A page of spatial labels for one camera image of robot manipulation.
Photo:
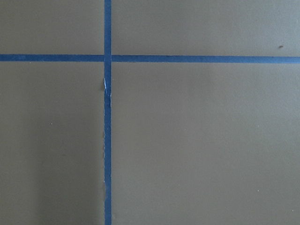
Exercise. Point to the blue tape line lengthwise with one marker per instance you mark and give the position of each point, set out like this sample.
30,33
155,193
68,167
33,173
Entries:
107,111

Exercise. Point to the blue tape line crosswise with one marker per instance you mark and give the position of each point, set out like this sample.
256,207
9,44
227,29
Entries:
149,58

